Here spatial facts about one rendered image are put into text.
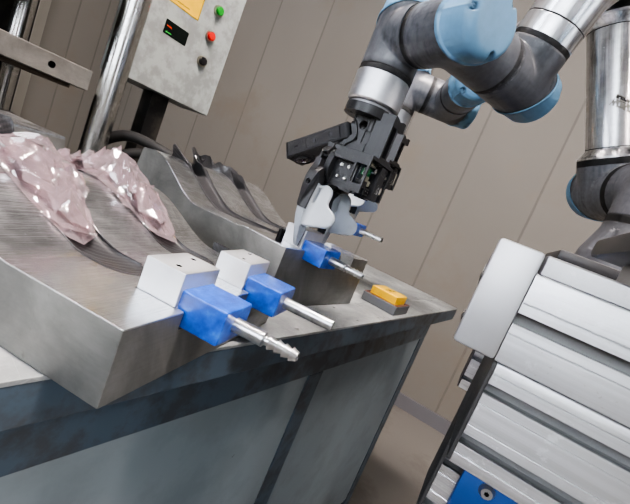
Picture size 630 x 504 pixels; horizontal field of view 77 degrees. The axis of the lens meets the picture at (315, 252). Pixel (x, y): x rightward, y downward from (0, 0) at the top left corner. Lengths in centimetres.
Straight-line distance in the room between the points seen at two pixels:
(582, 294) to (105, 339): 32
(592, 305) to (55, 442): 44
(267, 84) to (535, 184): 184
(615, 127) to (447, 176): 147
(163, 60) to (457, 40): 103
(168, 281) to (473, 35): 38
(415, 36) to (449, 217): 188
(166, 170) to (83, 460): 45
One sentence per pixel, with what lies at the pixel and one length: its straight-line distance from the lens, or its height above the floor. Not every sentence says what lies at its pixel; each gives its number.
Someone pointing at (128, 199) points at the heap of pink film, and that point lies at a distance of 48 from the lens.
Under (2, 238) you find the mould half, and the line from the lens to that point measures 35.
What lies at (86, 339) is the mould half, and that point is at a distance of 28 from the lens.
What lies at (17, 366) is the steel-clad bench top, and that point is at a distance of 32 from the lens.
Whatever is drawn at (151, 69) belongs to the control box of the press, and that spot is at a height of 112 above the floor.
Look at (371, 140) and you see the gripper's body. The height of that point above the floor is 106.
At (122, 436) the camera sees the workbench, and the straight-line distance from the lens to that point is 48.
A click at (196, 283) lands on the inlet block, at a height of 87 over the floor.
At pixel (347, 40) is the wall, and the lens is 287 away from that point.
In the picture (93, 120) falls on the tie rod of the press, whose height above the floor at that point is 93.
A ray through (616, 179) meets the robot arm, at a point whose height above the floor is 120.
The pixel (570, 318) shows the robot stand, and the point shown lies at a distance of 34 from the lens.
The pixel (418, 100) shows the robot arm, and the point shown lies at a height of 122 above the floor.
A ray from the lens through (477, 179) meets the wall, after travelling 238.
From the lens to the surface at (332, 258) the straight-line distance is 56.
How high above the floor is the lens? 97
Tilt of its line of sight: 8 degrees down
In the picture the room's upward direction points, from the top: 22 degrees clockwise
